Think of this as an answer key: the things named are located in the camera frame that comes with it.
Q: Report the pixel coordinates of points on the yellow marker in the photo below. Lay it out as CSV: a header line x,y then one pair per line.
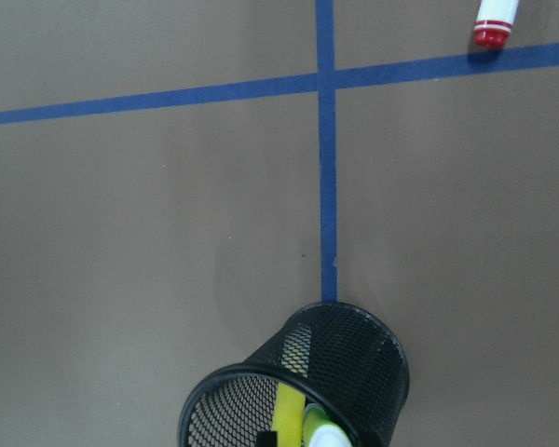
x,y
288,415

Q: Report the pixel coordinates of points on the green marker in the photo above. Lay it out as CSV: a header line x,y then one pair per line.
x,y
320,431

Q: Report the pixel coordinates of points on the red capped white marker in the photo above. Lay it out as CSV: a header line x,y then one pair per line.
x,y
494,23

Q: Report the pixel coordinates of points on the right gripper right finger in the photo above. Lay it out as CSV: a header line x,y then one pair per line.
x,y
369,439

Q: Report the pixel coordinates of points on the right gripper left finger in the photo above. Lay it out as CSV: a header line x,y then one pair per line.
x,y
267,439

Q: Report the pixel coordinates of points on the black mesh pen cup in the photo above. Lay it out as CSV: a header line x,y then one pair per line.
x,y
358,374

